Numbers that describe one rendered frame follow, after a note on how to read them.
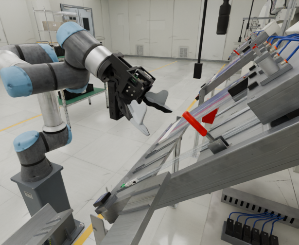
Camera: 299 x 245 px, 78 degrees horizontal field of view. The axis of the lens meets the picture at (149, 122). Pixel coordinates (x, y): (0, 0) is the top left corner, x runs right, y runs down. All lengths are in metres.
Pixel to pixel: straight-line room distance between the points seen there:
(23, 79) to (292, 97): 0.55
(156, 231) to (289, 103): 1.27
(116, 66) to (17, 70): 0.24
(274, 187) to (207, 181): 0.66
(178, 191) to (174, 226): 1.08
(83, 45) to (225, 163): 0.41
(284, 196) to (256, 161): 0.67
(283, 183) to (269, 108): 0.75
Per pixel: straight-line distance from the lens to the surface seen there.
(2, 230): 1.80
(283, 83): 0.34
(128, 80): 0.45
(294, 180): 1.13
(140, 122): 0.41
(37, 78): 0.55
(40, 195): 1.17
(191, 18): 9.44
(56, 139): 1.08
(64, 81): 0.57
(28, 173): 1.14
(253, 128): 0.41
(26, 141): 1.05
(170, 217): 1.55
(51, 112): 1.02
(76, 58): 0.53
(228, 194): 0.84
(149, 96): 0.51
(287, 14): 1.72
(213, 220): 0.80
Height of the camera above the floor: 1.24
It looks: 26 degrees down
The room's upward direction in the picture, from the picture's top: straight up
